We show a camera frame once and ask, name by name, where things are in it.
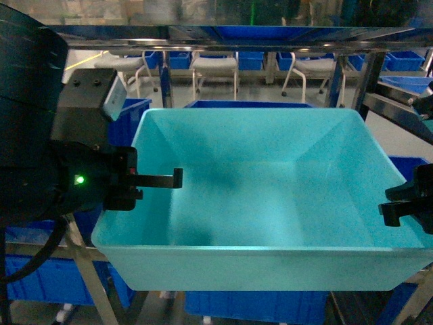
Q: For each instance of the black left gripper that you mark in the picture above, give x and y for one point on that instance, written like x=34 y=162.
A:
x=90 y=177

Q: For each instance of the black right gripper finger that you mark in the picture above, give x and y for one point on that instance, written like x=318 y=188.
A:
x=413 y=198

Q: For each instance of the teal plastic bin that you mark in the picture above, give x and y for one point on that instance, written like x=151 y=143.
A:
x=272 y=199

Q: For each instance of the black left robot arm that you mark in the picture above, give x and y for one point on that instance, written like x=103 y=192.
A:
x=33 y=58

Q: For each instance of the blue bin lower shelf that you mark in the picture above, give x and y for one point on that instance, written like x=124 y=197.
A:
x=290 y=307

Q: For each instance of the blue bin behind teal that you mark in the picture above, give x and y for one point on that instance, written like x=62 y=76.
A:
x=244 y=104

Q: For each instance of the white chair middle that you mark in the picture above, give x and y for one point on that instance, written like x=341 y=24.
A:
x=203 y=64

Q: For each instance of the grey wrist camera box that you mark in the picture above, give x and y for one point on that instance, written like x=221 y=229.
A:
x=90 y=101

